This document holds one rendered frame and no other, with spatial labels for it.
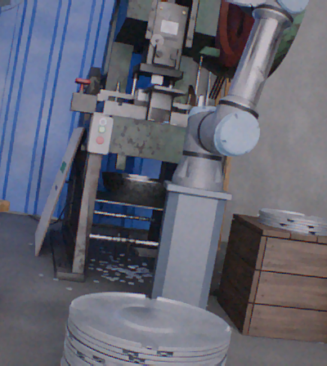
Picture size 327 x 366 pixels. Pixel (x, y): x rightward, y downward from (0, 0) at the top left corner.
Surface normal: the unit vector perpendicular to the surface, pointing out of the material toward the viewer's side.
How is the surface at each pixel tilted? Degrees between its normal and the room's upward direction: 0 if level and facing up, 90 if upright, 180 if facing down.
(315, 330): 90
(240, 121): 97
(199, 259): 90
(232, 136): 97
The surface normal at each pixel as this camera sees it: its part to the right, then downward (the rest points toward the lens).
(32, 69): 0.23, 0.09
